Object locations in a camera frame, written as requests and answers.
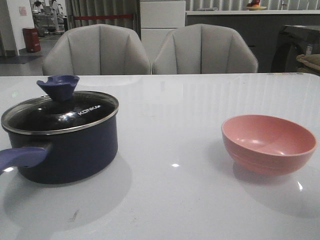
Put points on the glass lid with blue knob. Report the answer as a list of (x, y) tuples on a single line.
[(61, 110)]

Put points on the pink plastic bowl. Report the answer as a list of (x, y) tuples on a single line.
[(268, 145)]

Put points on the right grey upholstered chair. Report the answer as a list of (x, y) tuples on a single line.
[(204, 49)]

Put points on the grey upholstered chair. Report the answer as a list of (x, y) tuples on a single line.
[(99, 49), (204, 49)]

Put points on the left grey upholstered chair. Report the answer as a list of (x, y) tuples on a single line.
[(99, 49)]

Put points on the dark blue saucepan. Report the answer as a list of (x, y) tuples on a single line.
[(62, 158)]

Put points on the white cabinet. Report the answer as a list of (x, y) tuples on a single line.
[(157, 18)]

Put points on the grey counter with white top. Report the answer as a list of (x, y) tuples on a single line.
[(259, 28)]

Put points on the fruit plate on counter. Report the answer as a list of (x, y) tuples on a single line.
[(254, 5)]

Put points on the red bin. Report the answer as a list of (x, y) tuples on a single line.
[(31, 39)]

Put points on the dark appliance at right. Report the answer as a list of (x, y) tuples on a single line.
[(292, 41)]

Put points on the beige cushion at right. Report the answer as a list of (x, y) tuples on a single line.
[(309, 64)]

